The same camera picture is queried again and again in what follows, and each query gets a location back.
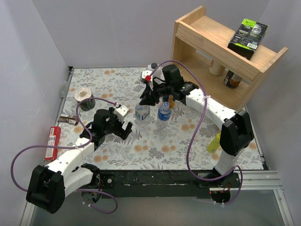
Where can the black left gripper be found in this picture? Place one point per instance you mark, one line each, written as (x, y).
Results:
(120, 128)

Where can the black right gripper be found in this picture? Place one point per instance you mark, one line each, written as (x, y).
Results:
(153, 89)

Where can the clear water bottle white-blue label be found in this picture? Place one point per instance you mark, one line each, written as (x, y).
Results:
(142, 113)

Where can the blue label water bottle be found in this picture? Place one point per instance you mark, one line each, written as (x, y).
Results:
(163, 116)

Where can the orange juice bottle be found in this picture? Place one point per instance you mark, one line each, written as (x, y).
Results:
(171, 101)

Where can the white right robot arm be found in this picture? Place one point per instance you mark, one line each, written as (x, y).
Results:
(236, 128)

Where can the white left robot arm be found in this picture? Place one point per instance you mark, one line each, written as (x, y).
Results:
(51, 184)

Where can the white square lotion bottle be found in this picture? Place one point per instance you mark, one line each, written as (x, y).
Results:
(152, 66)

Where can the yellow squeeze bottle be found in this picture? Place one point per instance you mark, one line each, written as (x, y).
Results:
(215, 144)

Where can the chocolate bar wrapper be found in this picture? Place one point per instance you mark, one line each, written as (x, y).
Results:
(68, 119)

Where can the cream cup on shelf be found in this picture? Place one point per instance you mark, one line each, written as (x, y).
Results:
(216, 68)

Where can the red snack box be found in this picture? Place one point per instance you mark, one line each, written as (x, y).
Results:
(53, 140)

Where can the wooden shelf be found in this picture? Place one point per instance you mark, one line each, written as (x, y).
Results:
(199, 41)

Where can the dark jar on shelf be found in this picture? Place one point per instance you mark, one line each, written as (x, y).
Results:
(232, 80)

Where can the black green product box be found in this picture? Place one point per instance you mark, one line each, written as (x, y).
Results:
(247, 38)

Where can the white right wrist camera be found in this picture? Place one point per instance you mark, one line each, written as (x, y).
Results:
(152, 75)

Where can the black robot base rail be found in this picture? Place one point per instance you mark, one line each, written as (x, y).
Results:
(160, 183)

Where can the small clear bottle at wall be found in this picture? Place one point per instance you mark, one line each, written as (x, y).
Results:
(63, 89)

